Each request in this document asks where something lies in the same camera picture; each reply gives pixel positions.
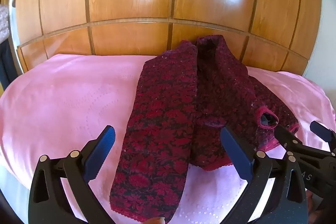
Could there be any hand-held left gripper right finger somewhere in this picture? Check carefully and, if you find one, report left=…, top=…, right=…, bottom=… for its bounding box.
left=220, top=126, right=308, bottom=224

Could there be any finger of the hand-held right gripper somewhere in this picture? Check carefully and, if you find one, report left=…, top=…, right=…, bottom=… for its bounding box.
left=274, top=125, right=306, bottom=154
left=310, top=121, right=336, bottom=145

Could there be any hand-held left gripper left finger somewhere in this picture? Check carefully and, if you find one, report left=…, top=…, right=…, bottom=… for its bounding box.
left=28, top=125, right=116, bottom=224

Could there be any red black patterned knit sweater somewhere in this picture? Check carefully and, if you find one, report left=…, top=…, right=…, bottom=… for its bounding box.
left=109, top=34, right=300, bottom=215

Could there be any pink bedspread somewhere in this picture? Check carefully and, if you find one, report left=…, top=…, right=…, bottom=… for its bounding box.
left=0, top=53, right=336, bottom=224

